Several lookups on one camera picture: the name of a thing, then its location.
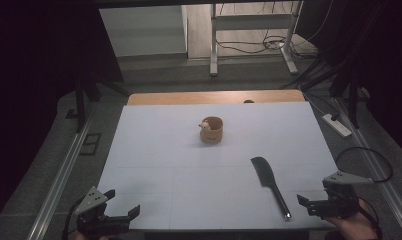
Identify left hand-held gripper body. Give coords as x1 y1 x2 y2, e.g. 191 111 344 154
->
74 185 130 238

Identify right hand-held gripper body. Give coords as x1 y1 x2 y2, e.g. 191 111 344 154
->
322 171 373 219

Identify tan round holder cup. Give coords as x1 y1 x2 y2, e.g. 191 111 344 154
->
199 115 224 145

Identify person's left hand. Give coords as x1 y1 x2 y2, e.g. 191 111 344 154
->
72 231 110 240

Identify person's right hand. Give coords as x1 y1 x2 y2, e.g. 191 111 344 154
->
323 199 378 240

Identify black floor socket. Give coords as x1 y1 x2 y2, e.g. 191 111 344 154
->
79 132 102 156

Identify white table cover sheet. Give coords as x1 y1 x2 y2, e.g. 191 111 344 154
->
97 101 339 231

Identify white power strip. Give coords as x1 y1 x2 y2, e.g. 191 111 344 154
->
322 113 353 138

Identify black tripod stand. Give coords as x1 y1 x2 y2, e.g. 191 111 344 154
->
64 74 132 134
278 56 372 130

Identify grey panel board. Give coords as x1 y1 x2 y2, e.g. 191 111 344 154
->
98 4 189 58

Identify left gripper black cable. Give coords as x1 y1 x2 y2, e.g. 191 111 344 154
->
61 196 87 240

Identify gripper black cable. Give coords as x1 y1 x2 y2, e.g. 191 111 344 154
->
357 196 383 239
61 196 87 240

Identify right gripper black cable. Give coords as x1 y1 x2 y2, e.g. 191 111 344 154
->
357 196 383 239

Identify metal floor rail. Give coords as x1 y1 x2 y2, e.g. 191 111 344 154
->
26 118 94 240
333 98 402 238

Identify black looped cable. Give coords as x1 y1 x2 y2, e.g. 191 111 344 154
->
335 146 394 184

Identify black floor cables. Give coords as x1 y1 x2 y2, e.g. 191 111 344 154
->
215 0 333 62

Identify white metal stand frame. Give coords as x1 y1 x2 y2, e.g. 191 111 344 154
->
209 0 304 77

